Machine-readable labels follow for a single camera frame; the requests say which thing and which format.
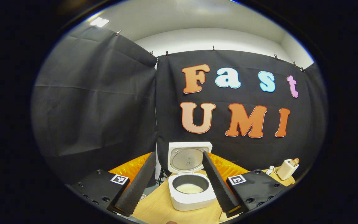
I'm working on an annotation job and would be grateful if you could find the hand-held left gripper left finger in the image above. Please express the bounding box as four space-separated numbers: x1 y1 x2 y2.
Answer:
69 152 157 217

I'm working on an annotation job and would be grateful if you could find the row of cloth clips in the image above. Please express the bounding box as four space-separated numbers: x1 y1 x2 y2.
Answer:
115 30 305 71

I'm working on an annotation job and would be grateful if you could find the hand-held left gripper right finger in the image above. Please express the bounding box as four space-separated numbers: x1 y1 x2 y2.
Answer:
202 151 288 218

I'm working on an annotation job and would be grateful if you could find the black tripod stand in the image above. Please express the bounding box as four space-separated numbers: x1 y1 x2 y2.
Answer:
157 168 167 185

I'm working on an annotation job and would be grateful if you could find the white rice cooker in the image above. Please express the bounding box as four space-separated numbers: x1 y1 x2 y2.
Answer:
167 142 217 211

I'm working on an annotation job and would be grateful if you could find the black backdrop cloth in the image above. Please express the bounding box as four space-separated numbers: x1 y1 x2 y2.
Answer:
31 26 328 184

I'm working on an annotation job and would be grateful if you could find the ceiling light panel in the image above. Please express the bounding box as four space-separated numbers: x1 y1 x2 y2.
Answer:
90 17 110 28

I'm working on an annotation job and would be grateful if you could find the white toaster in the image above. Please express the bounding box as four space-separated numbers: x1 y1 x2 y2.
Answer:
277 159 300 181

